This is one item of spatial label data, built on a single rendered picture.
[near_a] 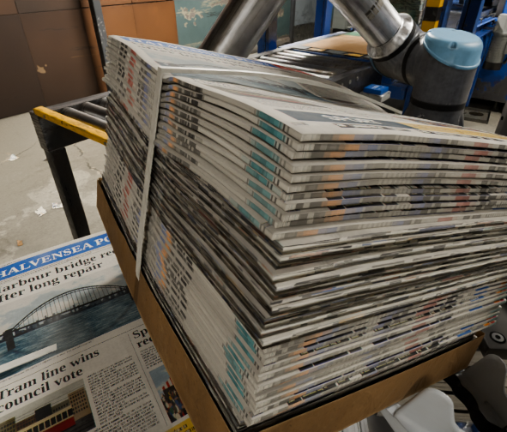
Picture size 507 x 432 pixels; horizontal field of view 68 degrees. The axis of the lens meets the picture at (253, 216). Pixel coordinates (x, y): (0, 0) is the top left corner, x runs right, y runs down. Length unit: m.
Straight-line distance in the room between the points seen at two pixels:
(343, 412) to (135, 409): 0.19
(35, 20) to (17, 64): 0.42
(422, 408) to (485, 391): 0.10
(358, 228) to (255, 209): 0.06
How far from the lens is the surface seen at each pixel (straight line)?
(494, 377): 0.44
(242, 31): 0.67
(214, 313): 0.25
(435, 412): 0.36
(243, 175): 0.19
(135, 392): 0.41
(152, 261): 0.35
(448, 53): 0.91
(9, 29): 4.12
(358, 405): 0.32
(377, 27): 0.96
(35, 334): 0.50
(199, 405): 0.29
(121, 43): 0.43
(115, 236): 0.45
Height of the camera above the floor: 1.17
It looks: 34 degrees down
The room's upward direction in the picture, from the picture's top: straight up
